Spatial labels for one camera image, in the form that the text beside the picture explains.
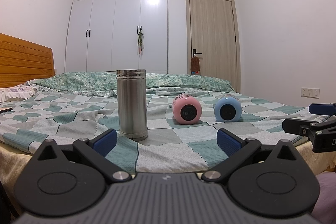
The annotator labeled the pink cup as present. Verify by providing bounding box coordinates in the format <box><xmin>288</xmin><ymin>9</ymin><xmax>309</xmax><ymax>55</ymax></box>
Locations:
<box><xmin>172</xmin><ymin>94</ymin><xmax>202</xmax><ymax>124</ymax></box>

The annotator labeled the blue cup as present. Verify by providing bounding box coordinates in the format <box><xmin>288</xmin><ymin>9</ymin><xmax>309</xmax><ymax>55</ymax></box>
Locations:
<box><xmin>214</xmin><ymin>94</ymin><xmax>242</xmax><ymax>123</ymax></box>

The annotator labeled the stainless steel cup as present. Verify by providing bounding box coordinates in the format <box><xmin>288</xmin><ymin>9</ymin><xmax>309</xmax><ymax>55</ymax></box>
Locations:
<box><xmin>116</xmin><ymin>69</ymin><xmax>148</xmax><ymax>141</ymax></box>

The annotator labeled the floral pillow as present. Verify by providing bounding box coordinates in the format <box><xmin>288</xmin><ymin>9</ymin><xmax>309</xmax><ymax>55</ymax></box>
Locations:
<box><xmin>0</xmin><ymin>85</ymin><xmax>37</xmax><ymax>103</ymax></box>

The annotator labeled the green floral quilt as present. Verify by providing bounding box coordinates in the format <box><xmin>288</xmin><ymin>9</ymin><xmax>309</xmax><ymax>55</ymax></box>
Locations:
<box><xmin>25</xmin><ymin>72</ymin><xmax>235</xmax><ymax>97</ymax></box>

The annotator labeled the checkered green bedsheet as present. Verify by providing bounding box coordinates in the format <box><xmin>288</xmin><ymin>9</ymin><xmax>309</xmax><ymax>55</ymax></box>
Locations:
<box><xmin>1</xmin><ymin>89</ymin><xmax>335</xmax><ymax>174</ymax></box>

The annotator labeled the wooden headboard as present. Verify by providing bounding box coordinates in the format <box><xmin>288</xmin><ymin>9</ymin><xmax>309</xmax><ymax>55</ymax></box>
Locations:
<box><xmin>0</xmin><ymin>34</ymin><xmax>55</xmax><ymax>88</ymax></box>

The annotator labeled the wooden door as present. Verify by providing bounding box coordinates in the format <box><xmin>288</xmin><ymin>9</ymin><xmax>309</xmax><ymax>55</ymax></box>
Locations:
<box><xmin>186</xmin><ymin>0</ymin><xmax>241</xmax><ymax>92</ymax></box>

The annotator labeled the hanging green plant ornament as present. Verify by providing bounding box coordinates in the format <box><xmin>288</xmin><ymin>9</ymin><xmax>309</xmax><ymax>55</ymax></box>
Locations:
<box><xmin>137</xmin><ymin>26</ymin><xmax>143</xmax><ymax>55</ymax></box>

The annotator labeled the white wardrobe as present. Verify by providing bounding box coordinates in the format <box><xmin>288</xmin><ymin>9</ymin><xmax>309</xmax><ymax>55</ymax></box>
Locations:
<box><xmin>64</xmin><ymin>0</ymin><xmax>168</xmax><ymax>73</ymax></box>

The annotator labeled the wall power outlet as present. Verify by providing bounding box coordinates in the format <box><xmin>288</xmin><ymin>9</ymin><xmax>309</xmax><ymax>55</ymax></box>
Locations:
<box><xmin>301</xmin><ymin>88</ymin><xmax>320</xmax><ymax>99</ymax></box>

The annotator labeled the black door handle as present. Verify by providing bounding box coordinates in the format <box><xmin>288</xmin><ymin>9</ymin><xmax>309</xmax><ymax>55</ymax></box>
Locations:
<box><xmin>193</xmin><ymin>49</ymin><xmax>202</xmax><ymax>57</ymax></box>

